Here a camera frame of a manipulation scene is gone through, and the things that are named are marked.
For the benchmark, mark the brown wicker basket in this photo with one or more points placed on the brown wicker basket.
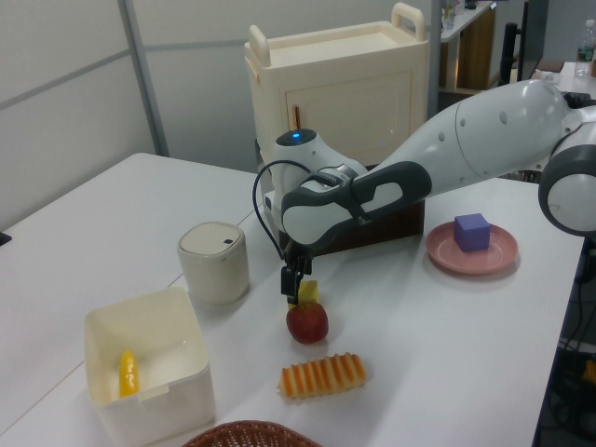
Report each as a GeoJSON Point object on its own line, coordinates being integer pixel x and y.
{"type": "Point", "coordinates": [251, 435]}

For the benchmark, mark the white square plastic box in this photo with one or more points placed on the white square plastic box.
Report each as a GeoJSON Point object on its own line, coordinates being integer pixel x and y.
{"type": "Point", "coordinates": [153, 410]}

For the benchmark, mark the red apple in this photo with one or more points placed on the red apple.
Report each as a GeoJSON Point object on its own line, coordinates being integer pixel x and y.
{"type": "Point", "coordinates": [307, 323]}

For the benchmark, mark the purple cube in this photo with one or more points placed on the purple cube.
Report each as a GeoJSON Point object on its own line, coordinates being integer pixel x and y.
{"type": "Point", "coordinates": [472, 233]}

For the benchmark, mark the black monitor on stand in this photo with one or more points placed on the black monitor on stand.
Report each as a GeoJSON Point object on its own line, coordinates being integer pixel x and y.
{"type": "Point", "coordinates": [528, 42]}

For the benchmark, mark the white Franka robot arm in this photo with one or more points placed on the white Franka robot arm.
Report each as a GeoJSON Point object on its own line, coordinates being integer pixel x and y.
{"type": "Point", "coordinates": [489, 130]}

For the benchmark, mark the black object at table edge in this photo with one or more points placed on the black object at table edge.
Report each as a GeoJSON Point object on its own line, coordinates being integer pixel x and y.
{"type": "Point", "coordinates": [4, 239]}

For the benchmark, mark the small cream trash can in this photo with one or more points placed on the small cream trash can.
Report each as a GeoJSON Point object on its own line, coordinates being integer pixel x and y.
{"type": "Point", "coordinates": [214, 265]}

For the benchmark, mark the yellow cube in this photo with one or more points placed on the yellow cube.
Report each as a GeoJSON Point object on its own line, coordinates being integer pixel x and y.
{"type": "Point", "coordinates": [309, 293]}

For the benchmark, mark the clear plastic bottle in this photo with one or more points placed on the clear plastic bottle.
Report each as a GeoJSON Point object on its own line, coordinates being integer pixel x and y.
{"type": "Point", "coordinates": [586, 46]}

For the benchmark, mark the pink plate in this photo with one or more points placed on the pink plate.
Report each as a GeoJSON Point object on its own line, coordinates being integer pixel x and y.
{"type": "Point", "coordinates": [500, 256]}

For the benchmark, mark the dark brown drawer box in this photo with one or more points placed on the dark brown drawer box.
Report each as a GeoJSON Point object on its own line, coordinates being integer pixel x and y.
{"type": "Point", "coordinates": [386, 223]}

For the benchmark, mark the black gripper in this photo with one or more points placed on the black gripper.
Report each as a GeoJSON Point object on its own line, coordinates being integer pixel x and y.
{"type": "Point", "coordinates": [292, 249]}

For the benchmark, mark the orange striped bread roll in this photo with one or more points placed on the orange striped bread roll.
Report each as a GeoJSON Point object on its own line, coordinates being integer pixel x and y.
{"type": "Point", "coordinates": [321, 376]}

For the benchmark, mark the wooden background desk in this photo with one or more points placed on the wooden background desk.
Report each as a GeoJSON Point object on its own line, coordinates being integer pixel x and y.
{"type": "Point", "coordinates": [470, 60]}

